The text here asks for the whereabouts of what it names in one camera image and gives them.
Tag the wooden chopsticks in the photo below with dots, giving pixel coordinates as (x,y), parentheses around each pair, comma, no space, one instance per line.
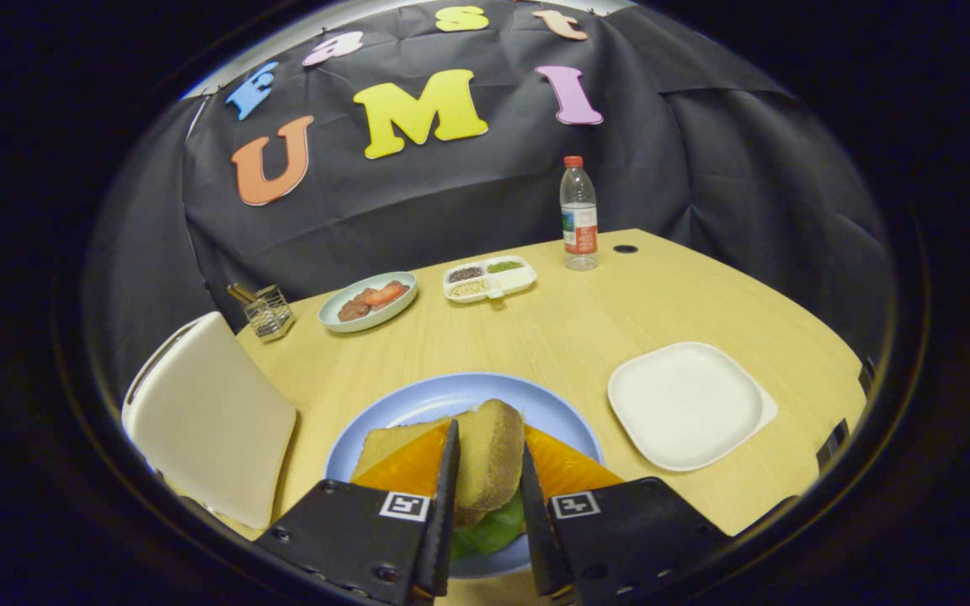
(241,294)

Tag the white toaster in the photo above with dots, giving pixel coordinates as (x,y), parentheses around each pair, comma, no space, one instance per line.
(207,421)

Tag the white divided seed tray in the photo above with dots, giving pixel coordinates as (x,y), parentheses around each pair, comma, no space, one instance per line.
(519,279)

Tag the green lettuce leaf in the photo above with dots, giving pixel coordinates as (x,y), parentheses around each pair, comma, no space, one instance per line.
(493,530)

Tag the red sausage slice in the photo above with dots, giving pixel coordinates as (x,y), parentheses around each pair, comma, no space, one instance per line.
(386,294)

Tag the round-topped brown bread slice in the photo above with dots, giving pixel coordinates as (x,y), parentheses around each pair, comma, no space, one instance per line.
(489,459)

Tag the clear bottle red cap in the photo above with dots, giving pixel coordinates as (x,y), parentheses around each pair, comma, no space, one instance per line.
(579,227)

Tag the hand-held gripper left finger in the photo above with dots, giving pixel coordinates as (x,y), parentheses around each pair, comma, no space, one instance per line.
(443,522)

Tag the brown meat pieces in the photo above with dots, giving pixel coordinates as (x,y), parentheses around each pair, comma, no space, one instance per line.
(352,310)

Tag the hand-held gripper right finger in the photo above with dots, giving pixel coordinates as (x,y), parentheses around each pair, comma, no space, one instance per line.
(540,539)

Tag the pale green round plate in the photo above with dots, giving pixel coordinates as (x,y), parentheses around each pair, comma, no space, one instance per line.
(350,326)

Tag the white square plate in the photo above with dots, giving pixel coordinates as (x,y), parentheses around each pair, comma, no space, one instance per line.
(687,404)

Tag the square bread slice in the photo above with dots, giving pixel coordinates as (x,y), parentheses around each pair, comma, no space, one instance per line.
(388,442)

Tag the black backdrop cloth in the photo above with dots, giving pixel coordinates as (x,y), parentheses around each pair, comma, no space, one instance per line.
(451,194)

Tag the blue round plate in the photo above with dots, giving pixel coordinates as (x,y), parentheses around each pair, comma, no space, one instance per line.
(451,394)

